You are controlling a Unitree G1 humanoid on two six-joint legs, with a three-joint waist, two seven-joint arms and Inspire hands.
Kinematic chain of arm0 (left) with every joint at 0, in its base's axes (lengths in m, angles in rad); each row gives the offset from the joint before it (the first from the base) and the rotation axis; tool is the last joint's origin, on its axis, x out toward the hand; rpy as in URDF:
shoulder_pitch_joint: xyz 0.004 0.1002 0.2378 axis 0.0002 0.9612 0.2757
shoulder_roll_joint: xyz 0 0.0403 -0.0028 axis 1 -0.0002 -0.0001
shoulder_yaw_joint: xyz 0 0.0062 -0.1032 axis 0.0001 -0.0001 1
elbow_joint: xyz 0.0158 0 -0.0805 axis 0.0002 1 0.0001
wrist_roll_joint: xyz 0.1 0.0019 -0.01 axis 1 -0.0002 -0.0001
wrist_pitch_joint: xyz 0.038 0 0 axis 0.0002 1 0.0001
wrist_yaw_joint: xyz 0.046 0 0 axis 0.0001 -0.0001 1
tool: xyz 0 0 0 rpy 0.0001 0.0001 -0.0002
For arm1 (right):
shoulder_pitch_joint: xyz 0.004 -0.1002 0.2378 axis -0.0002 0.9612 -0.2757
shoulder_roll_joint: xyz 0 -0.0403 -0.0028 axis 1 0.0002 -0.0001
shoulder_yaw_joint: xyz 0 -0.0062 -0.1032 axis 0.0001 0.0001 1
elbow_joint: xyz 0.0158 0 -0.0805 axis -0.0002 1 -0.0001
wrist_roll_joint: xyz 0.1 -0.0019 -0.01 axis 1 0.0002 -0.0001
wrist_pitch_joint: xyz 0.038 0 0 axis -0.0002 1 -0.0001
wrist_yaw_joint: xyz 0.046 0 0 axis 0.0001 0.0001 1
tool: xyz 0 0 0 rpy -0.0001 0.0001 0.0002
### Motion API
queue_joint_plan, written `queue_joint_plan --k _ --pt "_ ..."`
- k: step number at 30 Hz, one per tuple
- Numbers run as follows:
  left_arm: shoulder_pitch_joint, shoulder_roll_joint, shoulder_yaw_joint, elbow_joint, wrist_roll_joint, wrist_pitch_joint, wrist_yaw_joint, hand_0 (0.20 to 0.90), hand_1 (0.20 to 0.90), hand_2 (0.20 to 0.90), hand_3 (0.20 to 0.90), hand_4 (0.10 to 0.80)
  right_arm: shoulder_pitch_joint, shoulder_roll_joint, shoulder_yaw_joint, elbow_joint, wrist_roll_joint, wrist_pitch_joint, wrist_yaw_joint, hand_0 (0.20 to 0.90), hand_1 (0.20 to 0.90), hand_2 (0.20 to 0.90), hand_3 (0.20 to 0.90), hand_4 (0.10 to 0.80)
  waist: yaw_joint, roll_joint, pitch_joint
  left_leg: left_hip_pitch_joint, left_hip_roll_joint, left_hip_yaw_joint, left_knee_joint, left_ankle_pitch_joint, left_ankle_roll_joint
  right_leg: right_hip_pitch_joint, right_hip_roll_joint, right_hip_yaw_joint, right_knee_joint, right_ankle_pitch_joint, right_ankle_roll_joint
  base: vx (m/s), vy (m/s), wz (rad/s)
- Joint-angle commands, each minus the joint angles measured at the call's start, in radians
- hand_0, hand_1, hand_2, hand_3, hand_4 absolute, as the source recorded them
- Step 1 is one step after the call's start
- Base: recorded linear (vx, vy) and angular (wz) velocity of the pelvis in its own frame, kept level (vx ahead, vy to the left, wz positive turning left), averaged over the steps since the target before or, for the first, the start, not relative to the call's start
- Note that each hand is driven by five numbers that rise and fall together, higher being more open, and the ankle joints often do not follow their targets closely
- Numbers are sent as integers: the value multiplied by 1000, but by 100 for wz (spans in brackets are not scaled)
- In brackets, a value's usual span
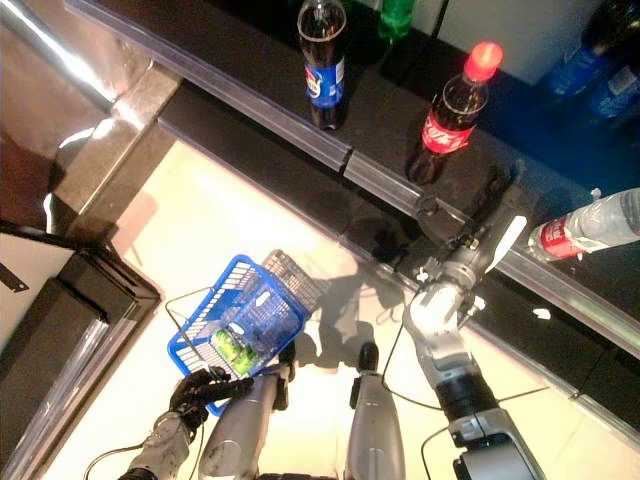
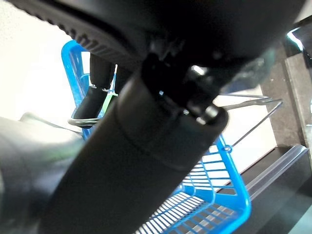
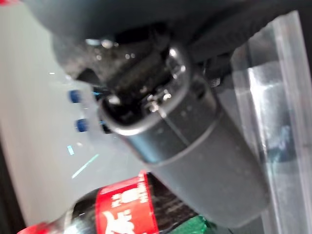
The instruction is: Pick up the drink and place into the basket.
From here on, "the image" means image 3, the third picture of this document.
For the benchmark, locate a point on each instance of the dark right robot hand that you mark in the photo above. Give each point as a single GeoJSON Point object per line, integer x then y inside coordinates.
{"type": "Point", "coordinates": [190, 146]}

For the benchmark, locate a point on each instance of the cola bottle red label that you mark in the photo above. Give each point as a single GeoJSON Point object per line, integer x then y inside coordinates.
{"type": "Point", "coordinates": [122, 207]}

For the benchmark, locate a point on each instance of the green soda bottle yellow cap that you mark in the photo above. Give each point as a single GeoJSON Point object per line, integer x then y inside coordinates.
{"type": "Point", "coordinates": [202, 226]}

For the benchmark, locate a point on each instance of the black shelf board clear rail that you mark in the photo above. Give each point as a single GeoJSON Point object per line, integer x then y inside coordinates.
{"type": "Point", "coordinates": [280, 97]}

